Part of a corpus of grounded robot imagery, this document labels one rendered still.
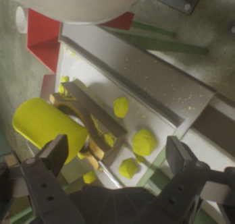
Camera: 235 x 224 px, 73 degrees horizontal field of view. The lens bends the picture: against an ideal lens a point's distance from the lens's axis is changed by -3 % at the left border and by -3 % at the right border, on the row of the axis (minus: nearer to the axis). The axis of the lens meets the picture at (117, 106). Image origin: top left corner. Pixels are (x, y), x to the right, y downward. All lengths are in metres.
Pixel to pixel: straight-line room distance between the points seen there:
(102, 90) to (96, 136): 0.08
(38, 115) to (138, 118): 0.15
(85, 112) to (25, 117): 0.09
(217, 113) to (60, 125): 0.22
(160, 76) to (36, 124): 0.19
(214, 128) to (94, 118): 0.18
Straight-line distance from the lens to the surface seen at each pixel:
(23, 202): 0.38
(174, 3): 1.34
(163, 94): 0.22
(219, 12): 1.25
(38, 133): 0.27
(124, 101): 0.24
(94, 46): 0.30
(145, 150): 0.23
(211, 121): 0.26
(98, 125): 0.27
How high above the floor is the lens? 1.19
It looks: 46 degrees down
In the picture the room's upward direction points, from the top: 108 degrees counter-clockwise
